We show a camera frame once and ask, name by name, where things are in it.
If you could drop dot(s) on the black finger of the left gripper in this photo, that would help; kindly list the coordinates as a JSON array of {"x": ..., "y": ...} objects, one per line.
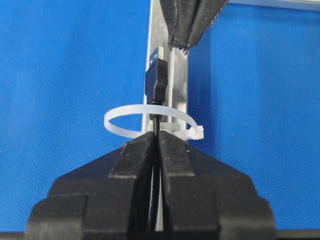
[
  {"x": 179, "y": 16},
  {"x": 205, "y": 14}
]

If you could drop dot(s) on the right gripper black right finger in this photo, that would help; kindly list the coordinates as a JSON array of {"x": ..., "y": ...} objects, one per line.
[{"x": 206, "y": 199}]

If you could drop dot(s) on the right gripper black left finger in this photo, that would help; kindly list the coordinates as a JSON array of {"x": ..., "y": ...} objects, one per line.
[{"x": 105, "y": 199}]

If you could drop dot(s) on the white zip tie loop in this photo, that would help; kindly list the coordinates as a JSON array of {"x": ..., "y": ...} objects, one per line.
[{"x": 195, "y": 132}]

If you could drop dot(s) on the blue table cloth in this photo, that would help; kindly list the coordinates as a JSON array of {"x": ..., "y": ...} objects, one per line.
[{"x": 254, "y": 85}]

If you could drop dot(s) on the square aluminium extrusion frame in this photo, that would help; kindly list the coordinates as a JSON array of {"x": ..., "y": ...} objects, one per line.
[{"x": 178, "y": 75}]

